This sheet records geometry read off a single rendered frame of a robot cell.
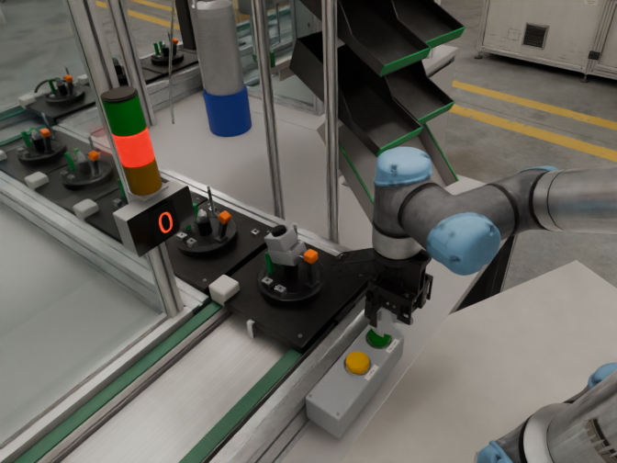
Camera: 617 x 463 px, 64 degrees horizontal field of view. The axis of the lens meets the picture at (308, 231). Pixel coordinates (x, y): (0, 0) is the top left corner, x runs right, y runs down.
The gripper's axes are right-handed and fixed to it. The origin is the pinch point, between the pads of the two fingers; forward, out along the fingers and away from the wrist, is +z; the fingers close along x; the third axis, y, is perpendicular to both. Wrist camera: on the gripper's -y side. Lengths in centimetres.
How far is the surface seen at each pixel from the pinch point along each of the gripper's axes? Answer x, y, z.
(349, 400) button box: -13.8, 2.9, 2.8
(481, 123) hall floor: 290, -85, 98
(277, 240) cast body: -0.9, -22.1, -10.7
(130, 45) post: 46, -129, -18
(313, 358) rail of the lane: -10.5, -6.9, 2.8
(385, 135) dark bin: 27.6, -16.6, -21.6
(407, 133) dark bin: 32.1, -14.1, -20.8
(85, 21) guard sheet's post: -18, -35, -52
